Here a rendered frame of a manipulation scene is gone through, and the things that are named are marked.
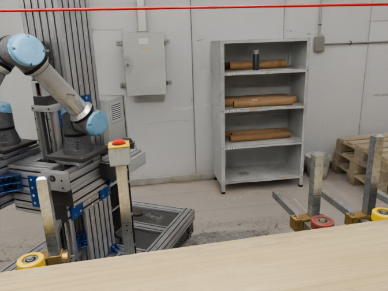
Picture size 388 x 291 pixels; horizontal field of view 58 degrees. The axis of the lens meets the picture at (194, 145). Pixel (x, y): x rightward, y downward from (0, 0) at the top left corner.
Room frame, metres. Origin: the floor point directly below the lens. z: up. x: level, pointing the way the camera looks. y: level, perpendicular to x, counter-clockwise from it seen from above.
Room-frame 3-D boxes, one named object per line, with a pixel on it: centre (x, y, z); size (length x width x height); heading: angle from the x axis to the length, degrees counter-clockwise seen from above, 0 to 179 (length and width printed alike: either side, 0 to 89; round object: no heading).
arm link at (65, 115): (1.67, 0.57, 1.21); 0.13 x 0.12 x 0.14; 50
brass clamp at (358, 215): (1.31, -0.70, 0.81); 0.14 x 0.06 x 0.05; 100
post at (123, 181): (1.14, 0.25, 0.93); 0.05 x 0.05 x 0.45; 10
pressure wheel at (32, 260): (0.96, 0.53, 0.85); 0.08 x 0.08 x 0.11
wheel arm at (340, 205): (1.38, -0.67, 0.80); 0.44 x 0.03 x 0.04; 10
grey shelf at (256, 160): (3.66, -0.69, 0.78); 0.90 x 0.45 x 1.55; 98
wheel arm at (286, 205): (1.33, -0.42, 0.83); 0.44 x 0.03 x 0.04; 10
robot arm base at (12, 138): (1.86, 1.04, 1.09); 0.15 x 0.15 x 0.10
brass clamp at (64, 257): (1.09, 0.53, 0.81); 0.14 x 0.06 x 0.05; 100
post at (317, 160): (1.27, -0.47, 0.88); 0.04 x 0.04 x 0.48; 10
